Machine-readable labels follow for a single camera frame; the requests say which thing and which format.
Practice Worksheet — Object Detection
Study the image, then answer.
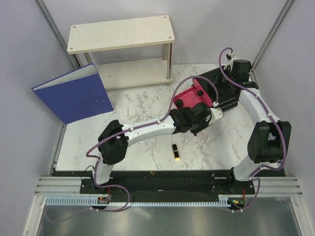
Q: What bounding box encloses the pink top drawer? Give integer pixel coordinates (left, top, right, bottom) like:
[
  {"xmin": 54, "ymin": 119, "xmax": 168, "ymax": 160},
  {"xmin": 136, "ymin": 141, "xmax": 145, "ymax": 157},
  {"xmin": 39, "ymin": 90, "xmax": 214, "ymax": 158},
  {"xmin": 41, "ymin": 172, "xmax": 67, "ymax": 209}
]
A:
[{"xmin": 193, "ymin": 78, "xmax": 213, "ymax": 107}]

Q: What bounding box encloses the black round jar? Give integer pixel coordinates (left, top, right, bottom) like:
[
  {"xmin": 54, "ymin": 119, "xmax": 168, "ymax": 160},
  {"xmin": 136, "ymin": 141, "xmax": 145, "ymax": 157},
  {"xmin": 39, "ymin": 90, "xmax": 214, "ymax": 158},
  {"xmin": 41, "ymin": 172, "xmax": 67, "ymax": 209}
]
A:
[{"xmin": 175, "ymin": 99, "xmax": 184, "ymax": 109}]

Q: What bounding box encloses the black gold lipstick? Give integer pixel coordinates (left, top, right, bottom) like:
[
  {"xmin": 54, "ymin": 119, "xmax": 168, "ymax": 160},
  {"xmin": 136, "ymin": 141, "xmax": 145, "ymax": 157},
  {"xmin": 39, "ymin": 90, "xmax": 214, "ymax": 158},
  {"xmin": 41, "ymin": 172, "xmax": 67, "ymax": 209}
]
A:
[{"xmin": 172, "ymin": 144, "xmax": 180, "ymax": 160}]

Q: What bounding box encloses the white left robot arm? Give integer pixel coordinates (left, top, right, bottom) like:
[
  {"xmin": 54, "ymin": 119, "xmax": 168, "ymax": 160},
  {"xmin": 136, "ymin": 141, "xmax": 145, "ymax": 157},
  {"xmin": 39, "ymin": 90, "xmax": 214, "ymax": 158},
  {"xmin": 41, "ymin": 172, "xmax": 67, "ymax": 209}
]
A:
[{"xmin": 91, "ymin": 103, "xmax": 215, "ymax": 193}]

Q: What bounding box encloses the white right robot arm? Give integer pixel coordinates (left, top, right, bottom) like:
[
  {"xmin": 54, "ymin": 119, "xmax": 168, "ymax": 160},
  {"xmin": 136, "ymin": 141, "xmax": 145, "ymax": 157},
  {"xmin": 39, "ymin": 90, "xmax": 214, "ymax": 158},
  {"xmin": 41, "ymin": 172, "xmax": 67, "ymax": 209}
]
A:
[{"xmin": 213, "ymin": 67, "xmax": 291, "ymax": 194}]

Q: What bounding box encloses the black drawer organizer cabinet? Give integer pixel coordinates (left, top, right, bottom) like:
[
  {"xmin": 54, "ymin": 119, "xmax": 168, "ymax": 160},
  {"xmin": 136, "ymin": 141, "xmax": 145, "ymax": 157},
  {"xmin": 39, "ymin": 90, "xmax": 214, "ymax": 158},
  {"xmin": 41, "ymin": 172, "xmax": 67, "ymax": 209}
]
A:
[{"xmin": 197, "ymin": 68, "xmax": 238, "ymax": 112}]

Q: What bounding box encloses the white two-tier wooden shelf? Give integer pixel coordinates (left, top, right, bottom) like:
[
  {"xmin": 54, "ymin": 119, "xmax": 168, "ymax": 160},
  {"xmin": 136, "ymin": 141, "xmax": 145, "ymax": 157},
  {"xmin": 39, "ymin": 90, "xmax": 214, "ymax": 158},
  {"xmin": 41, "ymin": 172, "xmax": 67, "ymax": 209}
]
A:
[{"xmin": 67, "ymin": 15, "xmax": 176, "ymax": 89}]

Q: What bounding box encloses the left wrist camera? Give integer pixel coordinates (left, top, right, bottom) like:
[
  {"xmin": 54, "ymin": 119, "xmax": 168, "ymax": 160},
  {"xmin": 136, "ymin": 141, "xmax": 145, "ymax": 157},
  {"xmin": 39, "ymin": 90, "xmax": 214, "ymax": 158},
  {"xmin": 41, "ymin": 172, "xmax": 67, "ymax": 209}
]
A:
[{"xmin": 191, "ymin": 102, "xmax": 212, "ymax": 120}]

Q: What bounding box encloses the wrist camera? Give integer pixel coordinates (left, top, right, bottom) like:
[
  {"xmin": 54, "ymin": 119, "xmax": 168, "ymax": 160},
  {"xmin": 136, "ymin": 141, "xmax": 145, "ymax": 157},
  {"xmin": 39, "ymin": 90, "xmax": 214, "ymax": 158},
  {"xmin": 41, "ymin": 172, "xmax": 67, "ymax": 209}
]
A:
[
  {"xmin": 232, "ymin": 59, "xmax": 252, "ymax": 77},
  {"xmin": 191, "ymin": 102, "xmax": 212, "ymax": 120}
]

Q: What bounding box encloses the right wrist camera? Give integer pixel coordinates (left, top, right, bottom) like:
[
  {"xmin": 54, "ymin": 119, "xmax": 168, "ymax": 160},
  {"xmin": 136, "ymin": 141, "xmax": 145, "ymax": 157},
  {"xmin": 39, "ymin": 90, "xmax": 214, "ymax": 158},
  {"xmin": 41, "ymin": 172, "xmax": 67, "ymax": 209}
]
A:
[{"xmin": 232, "ymin": 59, "xmax": 252, "ymax": 77}]

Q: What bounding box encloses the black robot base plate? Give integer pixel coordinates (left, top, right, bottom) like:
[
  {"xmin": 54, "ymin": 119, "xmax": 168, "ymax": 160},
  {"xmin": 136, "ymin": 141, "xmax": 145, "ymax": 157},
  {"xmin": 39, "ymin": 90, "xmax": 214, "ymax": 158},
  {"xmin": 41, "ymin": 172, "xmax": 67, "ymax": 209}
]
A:
[{"xmin": 80, "ymin": 170, "xmax": 255, "ymax": 202}]

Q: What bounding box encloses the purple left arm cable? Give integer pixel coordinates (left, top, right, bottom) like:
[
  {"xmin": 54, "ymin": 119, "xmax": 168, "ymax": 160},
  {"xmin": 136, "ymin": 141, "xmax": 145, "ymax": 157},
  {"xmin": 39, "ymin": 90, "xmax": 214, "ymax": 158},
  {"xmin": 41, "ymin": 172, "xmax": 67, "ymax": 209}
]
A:
[{"xmin": 86, "ymin": 75, "xmax": 220, "ymax": 212}]

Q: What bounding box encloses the blue ring binder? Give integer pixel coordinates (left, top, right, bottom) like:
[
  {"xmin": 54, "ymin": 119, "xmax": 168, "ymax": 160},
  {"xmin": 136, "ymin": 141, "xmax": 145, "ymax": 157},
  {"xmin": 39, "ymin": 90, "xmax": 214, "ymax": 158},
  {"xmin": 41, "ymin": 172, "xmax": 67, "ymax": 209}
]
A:
[{"xmin": 32, "ymin": 63, "xmax": 114, "ymax": 124}]

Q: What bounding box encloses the white slotted cable duct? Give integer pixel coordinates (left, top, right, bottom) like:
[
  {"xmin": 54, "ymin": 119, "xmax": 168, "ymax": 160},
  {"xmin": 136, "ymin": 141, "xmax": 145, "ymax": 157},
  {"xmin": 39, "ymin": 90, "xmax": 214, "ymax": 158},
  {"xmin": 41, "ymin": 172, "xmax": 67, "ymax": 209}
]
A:
[{"xmin": 45, "ymin": 196, "xmax": 245, "ymax": 207}]

